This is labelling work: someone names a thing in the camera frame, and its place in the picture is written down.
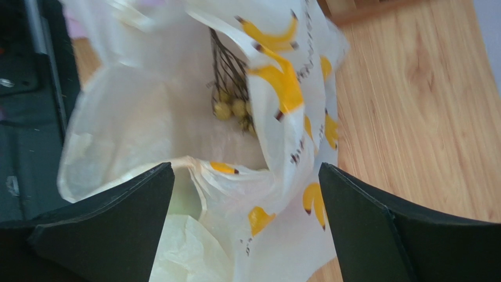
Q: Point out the banana print plastic bag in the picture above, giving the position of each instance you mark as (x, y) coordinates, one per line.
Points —
(243, 208)

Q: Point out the pink folded cloth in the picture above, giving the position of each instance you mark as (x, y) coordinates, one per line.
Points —
(75, 30)

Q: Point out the fake longan bunch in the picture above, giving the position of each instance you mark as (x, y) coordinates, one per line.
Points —
(230, 94)

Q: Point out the wooden compartment tray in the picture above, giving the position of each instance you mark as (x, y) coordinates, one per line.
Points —
(344, 12)

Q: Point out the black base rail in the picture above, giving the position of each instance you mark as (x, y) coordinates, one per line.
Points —
(39, 88)

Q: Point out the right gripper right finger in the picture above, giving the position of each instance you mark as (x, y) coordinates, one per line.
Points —
(381, 237)

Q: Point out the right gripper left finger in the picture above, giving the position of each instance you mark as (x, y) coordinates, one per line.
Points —
(110, 236)

